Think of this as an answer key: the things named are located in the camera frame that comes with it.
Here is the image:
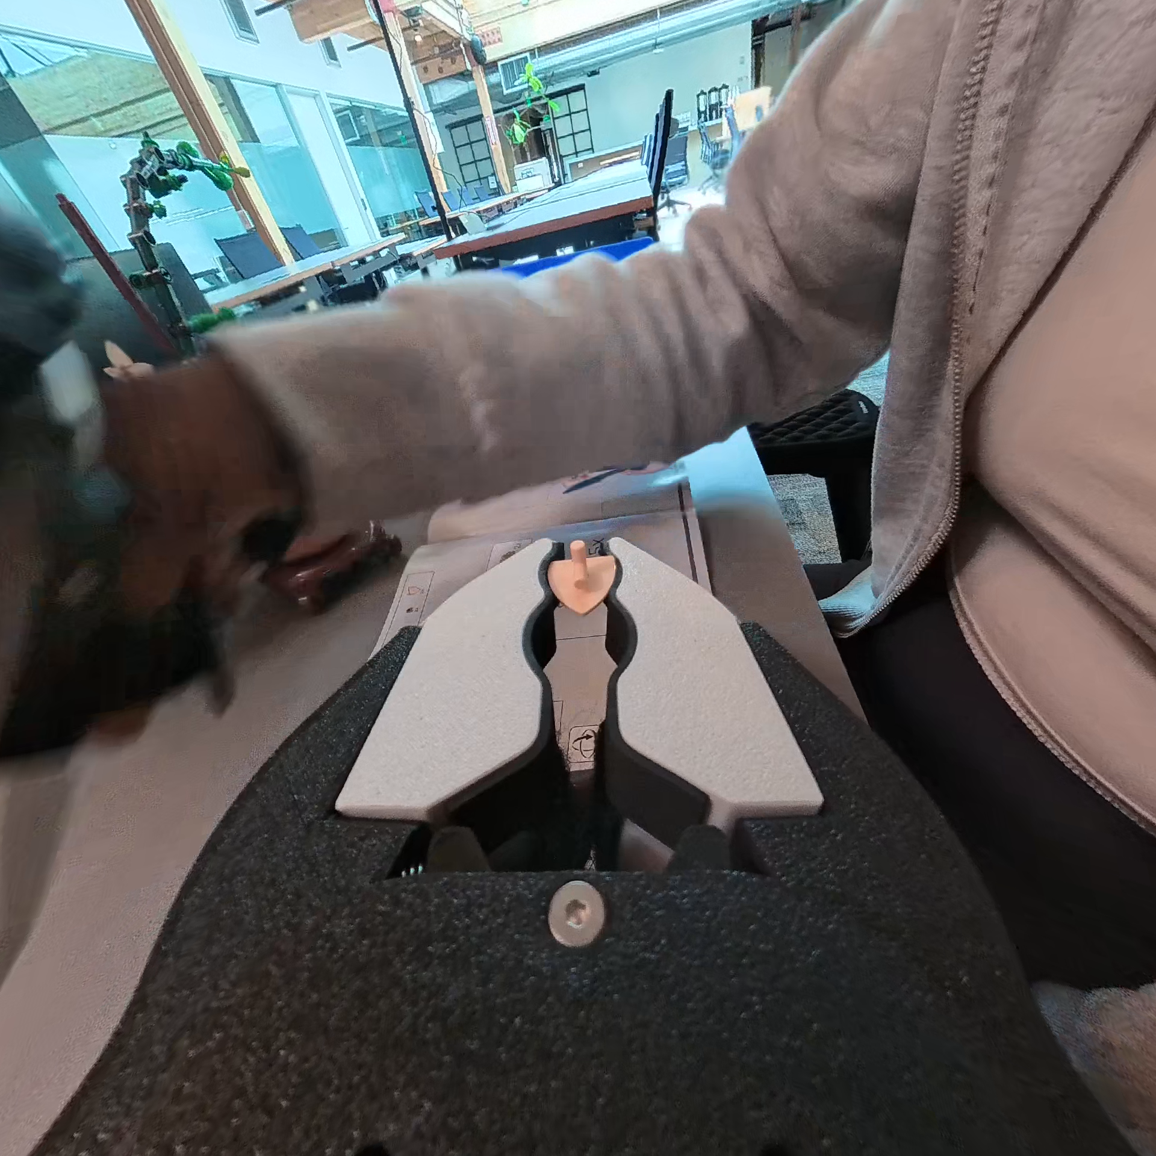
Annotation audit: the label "brick orchid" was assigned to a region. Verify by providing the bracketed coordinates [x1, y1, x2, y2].
[122, 133, 404, 615]

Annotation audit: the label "green background plant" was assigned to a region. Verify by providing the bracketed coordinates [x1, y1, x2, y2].
[504, 62, 563, 150]

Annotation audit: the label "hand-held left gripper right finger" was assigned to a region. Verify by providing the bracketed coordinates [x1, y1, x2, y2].
[603, 536, 825, 872]

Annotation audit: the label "person's black pants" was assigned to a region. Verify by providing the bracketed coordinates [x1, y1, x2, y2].
[804, 560, 1156, 995]

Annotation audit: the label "open instruction booklet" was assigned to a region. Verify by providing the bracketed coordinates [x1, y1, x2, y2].
[371, 461, 715, 777]

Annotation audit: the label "grey desk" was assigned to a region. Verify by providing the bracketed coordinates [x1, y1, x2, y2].
[0, 428, 869, 1156]

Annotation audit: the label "pink petal brick piece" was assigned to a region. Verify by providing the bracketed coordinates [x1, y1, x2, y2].
[550, 539, 620, 615]

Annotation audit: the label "wood-edged office desk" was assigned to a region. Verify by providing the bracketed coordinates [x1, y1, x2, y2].
[434, 172, 655, 272]
[203, 232, 408, 312]

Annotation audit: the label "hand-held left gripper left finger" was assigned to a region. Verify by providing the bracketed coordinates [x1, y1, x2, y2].
[336, 538, 555, 823]

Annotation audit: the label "person's right forearm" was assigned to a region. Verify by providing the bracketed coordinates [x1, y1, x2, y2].
[203, 208, 896, 543]

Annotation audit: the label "person's right hand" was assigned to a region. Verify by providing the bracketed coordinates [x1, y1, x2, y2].
[100, 345, 306, 626]

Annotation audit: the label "black chair armrest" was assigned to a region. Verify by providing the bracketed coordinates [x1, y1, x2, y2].
[750, 389, 883, 561]

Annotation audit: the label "row of black office chairs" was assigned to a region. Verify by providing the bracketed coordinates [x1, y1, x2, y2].
[643, 85, 770, 217]

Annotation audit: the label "person's left forearm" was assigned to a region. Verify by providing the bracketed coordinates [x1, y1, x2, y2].
[1030, 980, 1156, 1152]

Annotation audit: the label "blue plastic bin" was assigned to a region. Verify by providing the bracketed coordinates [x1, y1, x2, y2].
[500, 236, 658, 276]

